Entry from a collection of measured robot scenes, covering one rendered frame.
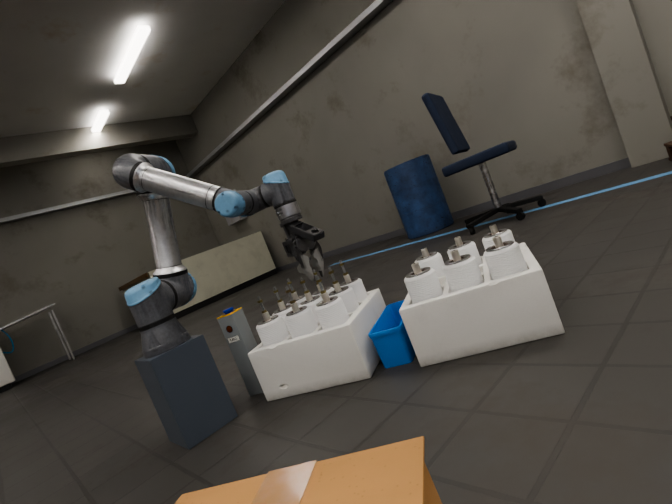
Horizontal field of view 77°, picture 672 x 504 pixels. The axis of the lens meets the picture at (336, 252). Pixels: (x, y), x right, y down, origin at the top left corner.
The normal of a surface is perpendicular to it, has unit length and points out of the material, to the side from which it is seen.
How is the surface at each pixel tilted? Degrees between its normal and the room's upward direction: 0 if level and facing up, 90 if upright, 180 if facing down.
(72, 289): 90
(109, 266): 90
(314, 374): 90
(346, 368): 90
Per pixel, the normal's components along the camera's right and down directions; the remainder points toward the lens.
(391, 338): -0.30, 0.23
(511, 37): -0.68, 0.32
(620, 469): -0.37, -0.93
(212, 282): 0.62, -0.19
